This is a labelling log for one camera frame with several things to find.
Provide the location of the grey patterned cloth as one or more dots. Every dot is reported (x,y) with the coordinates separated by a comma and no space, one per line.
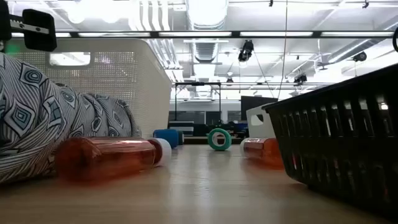
(37,118)

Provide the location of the small white plastic bin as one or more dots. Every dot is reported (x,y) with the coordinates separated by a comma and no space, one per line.
(259,129)

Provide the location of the dark green cube block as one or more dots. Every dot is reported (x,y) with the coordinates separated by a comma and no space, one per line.
(181,138)

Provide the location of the black background stand frame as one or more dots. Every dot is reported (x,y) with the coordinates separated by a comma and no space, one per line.
(197,83)

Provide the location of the silver ventilation duct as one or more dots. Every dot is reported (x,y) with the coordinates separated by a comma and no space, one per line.
(206,18)

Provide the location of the black monitor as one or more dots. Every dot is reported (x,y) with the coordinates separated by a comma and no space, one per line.
(253,104)

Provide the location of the black slotted plastic basket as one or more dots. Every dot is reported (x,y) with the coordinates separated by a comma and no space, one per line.
(342,149)

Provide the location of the black hanging ceiling fixture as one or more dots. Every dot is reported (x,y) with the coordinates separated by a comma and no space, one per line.
(360,56)
(300,78)
(245,49)

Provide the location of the large white perforated basket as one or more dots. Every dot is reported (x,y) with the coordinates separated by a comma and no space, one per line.
(130,93)

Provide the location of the green bandage roll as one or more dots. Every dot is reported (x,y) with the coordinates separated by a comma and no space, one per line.
(212,140)

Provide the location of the blue white striped box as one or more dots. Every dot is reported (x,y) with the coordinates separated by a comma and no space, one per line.
(182,128)

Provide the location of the red bottle white cap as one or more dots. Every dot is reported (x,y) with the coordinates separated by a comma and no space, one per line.
(105,157)
(264,151)

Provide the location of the blue cube block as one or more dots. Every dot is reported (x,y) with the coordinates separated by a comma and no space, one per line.
(166,138)

